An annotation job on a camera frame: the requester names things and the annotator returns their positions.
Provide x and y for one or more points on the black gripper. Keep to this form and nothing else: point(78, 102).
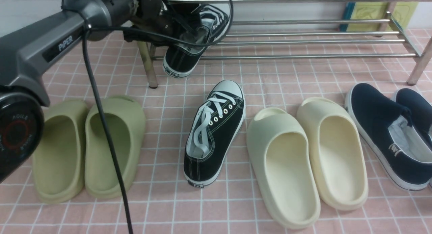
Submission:
point(155, 17)

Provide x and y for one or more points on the black canvas sneaker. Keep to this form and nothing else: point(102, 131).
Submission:
point(210, 24)
point(215, 126)

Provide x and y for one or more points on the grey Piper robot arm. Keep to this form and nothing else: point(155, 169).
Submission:
point(26, 54)

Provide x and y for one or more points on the steel shoe rack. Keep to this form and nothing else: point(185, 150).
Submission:
point(389, 32)

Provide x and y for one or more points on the left navy slip-on shoe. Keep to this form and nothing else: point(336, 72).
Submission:
point(371, 111)

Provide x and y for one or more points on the navy slip-on shoe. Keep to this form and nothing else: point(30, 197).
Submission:
point(410, 140)
point(371, 111)

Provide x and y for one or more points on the right navy slip-on shoe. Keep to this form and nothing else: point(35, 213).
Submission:
point(410, 140)

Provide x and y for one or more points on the left green foam slide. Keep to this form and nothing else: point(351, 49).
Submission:
point(58, 161)

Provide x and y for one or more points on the left cream foam slide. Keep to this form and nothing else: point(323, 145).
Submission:
point(278, 150)

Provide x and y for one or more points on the cream foam slide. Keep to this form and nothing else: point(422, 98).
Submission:
point(278, 150)
point(335, 153)

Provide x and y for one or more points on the pink checkered tablecloth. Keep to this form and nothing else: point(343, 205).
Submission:
point(161, 200)

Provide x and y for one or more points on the right cream foam slide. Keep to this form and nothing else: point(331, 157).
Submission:
point(335, 153)

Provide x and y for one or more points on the teal and yellow book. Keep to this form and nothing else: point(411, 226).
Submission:
point(402, 13)

